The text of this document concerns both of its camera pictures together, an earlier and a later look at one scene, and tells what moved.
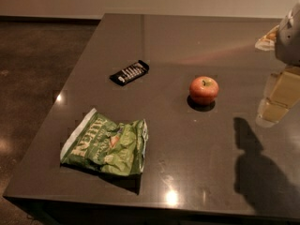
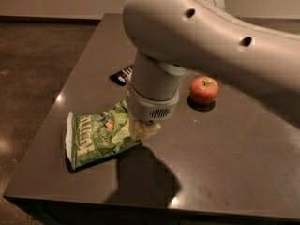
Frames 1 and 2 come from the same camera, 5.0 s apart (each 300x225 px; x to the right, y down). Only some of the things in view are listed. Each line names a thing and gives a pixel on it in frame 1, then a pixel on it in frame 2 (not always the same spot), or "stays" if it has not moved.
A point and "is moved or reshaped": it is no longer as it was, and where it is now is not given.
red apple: (204, 89) stays
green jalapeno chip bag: (107, 145) is moved or reshaped
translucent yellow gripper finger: (282, 92) to (151, 112)
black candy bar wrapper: (123, 76) stays
